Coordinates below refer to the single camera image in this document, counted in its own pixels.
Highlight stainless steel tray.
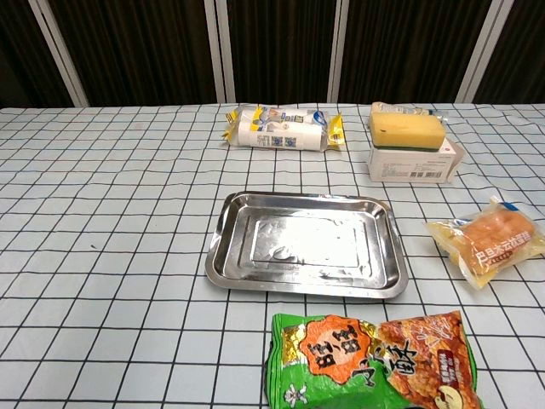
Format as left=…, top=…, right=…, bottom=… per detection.
left=204, top=191, right=410, bottom=302

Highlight packaged bread in clear wrapper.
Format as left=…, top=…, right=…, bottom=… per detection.
left=423, top=195, right=545, bottom=291

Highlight white blue yellow wrapped package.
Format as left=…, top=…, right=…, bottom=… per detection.
left=220, top=104, right=345, bottom=153

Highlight white cardboard box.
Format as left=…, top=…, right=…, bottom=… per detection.
left=367, top=139, right=465, bottom=185

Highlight yellow green sponge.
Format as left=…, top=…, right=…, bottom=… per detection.
left=368, top=101, right=447, bottom=151

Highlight checkered white tablecloth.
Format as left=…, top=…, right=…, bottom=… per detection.
left=0, top=101, right=545, bottom=409

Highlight clear plastic wrapper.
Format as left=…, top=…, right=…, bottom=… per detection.
left=398, top=103, right=451, bottom=124

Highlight green orange snack bag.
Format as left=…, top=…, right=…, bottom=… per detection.
left=264, top=310, right=486, bottom=409

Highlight white partition frame post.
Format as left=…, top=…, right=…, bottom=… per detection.
left=203, top=0, right=238, bottom=105
left=454, top=0, right=508, bottom=104
left=326, top=0, right=351, bottom=104
left=24, top=0, right=90, bottom=108

